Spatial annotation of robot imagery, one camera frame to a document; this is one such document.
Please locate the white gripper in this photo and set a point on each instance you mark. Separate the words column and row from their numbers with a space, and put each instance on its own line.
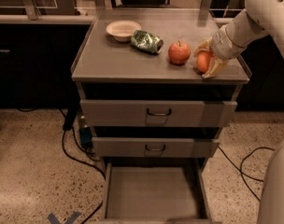
column 223, row 46

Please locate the orange fruit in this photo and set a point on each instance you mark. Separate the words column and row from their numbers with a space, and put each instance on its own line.
column 203, row 61

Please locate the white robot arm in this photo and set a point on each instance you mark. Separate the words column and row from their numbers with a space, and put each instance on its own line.
column 258, row 19

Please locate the grey drawer cabinet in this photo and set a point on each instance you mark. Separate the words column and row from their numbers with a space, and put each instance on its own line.
column 109, row 70

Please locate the grey top drawer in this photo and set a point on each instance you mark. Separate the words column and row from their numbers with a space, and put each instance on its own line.
column 140, row 113

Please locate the grey drawer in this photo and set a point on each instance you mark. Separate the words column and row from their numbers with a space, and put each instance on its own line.
column 140, row 113
column 154, row 147
column 155, row 194

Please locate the grey middle drawer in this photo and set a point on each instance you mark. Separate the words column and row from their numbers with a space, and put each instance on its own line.
column 154, row 147

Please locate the grey bottom drawer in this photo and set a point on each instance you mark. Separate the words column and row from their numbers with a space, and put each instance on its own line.
column 155, row 194

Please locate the red apple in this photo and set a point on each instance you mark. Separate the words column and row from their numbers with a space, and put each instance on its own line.
column 179, row 53

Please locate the crushed green soda can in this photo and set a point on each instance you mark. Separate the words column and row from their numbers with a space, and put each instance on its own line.
column 147, row 42

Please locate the white paper bowl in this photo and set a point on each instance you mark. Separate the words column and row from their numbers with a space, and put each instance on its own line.
column 122, row 31

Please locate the blue power box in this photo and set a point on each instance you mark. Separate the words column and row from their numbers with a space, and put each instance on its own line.
column 85, row 136

